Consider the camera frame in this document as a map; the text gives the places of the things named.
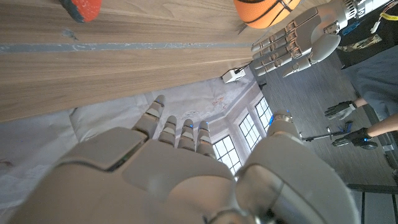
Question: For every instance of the orange toy basketball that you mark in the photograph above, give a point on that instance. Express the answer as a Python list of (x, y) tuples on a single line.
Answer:
[(264, 12)]

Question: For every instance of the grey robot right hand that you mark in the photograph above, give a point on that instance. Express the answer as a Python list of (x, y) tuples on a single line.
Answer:
[(174, 180)]

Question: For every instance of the small red foam toy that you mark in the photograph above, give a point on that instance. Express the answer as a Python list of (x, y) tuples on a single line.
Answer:
[(84, 9)]

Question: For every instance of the white power strip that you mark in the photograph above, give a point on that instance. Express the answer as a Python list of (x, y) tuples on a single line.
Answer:
[(233, 75)]

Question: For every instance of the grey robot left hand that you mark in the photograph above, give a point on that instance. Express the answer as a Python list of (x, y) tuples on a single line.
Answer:
[(308, 34)]

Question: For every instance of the person in grey shorts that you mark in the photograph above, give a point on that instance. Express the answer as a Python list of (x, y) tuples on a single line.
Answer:
[(373, 77)]

